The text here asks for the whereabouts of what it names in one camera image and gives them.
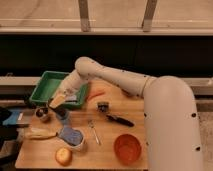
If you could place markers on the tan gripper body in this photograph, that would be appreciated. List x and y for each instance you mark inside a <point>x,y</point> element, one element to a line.
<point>57,100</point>

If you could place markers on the black eraser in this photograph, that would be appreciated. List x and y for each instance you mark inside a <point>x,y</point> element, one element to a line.
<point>60,111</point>

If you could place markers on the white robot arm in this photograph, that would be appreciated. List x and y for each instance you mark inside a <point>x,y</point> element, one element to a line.
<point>171,119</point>

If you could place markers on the white crumpled plastic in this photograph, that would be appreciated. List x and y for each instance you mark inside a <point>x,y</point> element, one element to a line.
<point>71,98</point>

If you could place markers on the blue plastic cup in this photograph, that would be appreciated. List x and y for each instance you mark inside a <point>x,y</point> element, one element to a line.
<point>64,120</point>

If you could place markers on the small metal cup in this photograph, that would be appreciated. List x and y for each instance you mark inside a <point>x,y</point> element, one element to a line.
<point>42,114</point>

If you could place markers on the green plastic tray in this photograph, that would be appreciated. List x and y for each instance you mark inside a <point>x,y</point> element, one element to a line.
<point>47,85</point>

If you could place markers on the orange carrot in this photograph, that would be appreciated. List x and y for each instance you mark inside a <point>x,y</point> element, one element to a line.
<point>94,94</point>

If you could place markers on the silver fork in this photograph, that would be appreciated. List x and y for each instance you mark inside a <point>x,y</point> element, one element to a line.
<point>91,125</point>

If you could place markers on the banana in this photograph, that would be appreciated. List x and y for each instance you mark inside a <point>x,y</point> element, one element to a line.
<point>39,134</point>

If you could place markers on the small black clip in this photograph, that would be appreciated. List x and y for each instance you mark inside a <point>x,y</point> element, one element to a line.
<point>103,106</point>

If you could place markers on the blue object at left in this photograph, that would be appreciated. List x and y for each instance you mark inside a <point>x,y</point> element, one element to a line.
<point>15,118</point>

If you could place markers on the orange bowl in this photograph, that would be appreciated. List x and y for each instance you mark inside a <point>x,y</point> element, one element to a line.
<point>127,149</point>

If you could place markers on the black handled peeler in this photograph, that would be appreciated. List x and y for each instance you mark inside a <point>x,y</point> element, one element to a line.
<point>120,120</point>

